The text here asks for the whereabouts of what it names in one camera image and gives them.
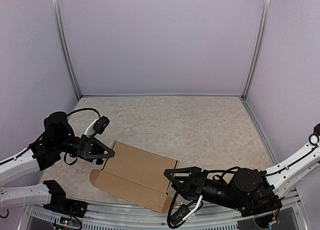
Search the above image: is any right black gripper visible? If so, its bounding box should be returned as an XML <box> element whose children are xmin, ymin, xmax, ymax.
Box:
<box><xmin>164</xmin><ymin>168</ymin><xmax>244</xmax><ymax>212</ymax></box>

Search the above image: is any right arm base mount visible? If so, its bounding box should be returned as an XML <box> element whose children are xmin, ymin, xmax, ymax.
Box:
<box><xmin>239</xmin><ymin>200</ymin><xmax>283</xmax><ymax>217</ymax></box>

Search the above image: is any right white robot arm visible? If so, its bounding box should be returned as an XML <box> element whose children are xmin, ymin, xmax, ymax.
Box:
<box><xmin>164</xmin><ymin>125</ymin><xmax>320</xmax><ymax>217</ymax></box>

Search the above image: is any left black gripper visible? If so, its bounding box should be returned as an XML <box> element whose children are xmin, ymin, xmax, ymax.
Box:
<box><xmin>54</xmin><ymin>134</ymin><xmax>120</xmax><ymax>165</ymax></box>

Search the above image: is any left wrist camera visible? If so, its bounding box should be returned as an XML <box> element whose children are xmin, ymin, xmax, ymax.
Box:
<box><xmin>84</xmin><ymin>116</ymin><xmax>110</xmax><ymax>137</ymax></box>

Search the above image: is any aluminium corner post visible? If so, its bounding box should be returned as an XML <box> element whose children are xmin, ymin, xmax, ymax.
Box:
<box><xmin>51</xmin><ymin>0</ymin><xmax>82</xmax><ymax>100</ymax></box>
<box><xmin>241</xmin><ymin>0</ymin><xmax>271</xmax><ymax>102</ymax></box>

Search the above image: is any right aluminium corner post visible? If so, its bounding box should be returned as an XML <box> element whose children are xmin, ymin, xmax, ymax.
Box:
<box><xmin>241</xmin><ymin>0</ymin><xmax>271</xmax><ymax>102</ymax></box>

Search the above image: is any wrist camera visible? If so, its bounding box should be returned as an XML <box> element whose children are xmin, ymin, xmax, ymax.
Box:
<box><xmin>84</xmin><ymin>116</ymin><xmax>110</xmax><ymax>137</ymax></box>
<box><xmin>171</xmin><ymin>195</ymin><xmax>203</xmax><ymax>224</ymax></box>

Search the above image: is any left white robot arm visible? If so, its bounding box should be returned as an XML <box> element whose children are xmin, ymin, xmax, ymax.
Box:
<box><xmin>0</xmin><ymin>111</ymin><xmax>115</xmax><ymax>213</ymax></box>

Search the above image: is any front aluminium frame rail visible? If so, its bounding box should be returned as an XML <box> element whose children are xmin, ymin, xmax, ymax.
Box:
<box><xmin>18</xmin><ymin>190</ymin><xmax>309</xmax><ymax>230</ymax></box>

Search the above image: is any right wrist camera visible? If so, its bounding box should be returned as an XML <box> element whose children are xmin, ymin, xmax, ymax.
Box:
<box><xmin>171</xmin><ymin>195</ymin><xmax>203</xmax><ymax>224</ymax></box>

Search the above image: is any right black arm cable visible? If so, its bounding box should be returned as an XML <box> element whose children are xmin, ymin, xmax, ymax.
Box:
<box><xmin>166</xmin><ymin>134</ymin><xmax>320</xmax><ymax>229</ymax></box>

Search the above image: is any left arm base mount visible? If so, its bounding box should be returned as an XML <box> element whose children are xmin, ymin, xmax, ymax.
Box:
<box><xmin>43</xmin><ymin>198</ymin><xmax>88</xmax><ymax>218</ymax></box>

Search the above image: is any small circuit board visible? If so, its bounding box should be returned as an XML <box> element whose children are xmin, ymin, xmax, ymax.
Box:
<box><xmin>52</xmin><ymin>217</ymin><xmax>72</xmax><ymax>227</ymax></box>

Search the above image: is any brown cardboard box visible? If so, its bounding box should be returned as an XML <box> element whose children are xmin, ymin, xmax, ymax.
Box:
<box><xmin>89</xmin><ymin>141</ymin><xmax>179</xmax><ymax>213</ymax></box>

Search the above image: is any left aluminium corner post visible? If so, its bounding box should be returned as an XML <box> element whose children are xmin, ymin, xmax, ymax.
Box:
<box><xmin>51</xmin><ymin>0</ymin><xmax>82</xmax><ymax>100</ymax></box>

